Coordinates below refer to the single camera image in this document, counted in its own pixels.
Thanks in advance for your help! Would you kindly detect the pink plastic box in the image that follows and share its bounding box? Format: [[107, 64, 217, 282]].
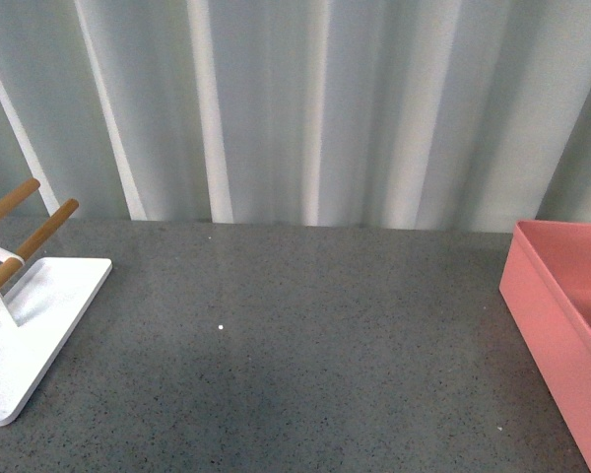
[[499, 220, 591, 470]]

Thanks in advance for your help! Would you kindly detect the white towel rack stand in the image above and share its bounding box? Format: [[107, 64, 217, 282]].
[[0, 257, 112, 427]]

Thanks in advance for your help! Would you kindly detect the wooden rack rod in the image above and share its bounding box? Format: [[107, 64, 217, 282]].
[[0, 177, 40, 220], [0, 198, 79, 289]]

